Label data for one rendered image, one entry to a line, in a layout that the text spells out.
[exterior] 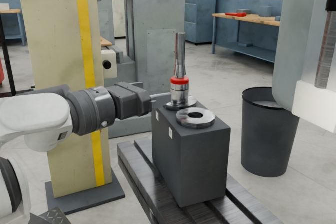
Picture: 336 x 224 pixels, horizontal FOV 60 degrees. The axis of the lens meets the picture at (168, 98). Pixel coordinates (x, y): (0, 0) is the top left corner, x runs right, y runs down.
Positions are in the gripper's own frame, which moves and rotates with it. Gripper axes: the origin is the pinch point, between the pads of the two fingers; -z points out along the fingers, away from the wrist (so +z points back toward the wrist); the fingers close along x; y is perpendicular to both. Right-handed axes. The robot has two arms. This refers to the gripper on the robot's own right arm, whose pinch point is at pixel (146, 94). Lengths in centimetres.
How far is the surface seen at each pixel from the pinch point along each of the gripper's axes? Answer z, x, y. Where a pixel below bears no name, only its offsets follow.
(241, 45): -496, 310, 95
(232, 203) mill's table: -9.4, -19.9, 24.2
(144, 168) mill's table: -2.4, 4.9, 24.1
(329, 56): 16.4, -43.3, -18.6
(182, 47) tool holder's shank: -9.9, -1.6, -9.8
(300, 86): 16.0, -41.5, -15.9
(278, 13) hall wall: -519, 247, 26
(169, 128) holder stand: -1.3, -6.8, 6.7
